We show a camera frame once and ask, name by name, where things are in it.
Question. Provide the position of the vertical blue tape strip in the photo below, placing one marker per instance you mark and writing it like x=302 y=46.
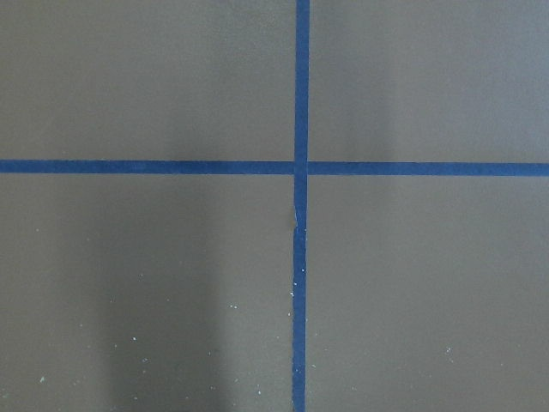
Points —
x=300 y=200

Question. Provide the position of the horizontal blue tape strip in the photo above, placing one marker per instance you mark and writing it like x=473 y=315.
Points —
x=313 y=168

